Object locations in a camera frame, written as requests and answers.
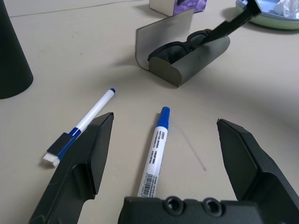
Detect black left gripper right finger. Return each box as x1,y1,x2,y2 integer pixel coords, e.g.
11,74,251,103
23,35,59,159
216,118,299,224

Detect white marker with eraser cap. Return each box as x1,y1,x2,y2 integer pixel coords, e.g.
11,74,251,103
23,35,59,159
43,88,117,168

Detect blue plate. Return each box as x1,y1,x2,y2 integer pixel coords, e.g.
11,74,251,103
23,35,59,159
235,0,299,21

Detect purple tissue box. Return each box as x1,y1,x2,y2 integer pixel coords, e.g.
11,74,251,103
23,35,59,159
149,0,207,17

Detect white tissue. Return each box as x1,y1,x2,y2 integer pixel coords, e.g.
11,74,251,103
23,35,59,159
273,0,299,18

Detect black sunglasses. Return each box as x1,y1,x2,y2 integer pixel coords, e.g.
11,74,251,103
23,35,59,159
147,28,214,65

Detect grey glasses case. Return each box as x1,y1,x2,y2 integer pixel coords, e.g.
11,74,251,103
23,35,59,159
135,8,231,88

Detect white marker with barcode print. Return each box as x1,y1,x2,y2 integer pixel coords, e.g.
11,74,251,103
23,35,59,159
136,106,171,199

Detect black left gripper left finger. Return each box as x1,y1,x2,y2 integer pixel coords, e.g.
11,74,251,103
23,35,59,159
29,112,114,224

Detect black plastic cup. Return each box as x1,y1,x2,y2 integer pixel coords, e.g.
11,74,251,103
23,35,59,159
0,0,34,100

